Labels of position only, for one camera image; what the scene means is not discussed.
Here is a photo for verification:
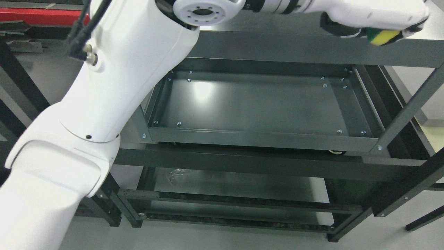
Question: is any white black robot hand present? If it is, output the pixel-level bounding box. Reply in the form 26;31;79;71
301;0;430;41

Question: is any green yellow sponge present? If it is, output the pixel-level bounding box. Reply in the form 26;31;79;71
365;27;404;46

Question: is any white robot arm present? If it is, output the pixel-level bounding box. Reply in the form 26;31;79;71
1;0;247;250

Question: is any dark metal shelf rack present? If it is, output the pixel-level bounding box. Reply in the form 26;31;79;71
1;0;443;242

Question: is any red metal beam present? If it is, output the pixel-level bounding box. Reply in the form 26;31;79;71
0;8;81;26

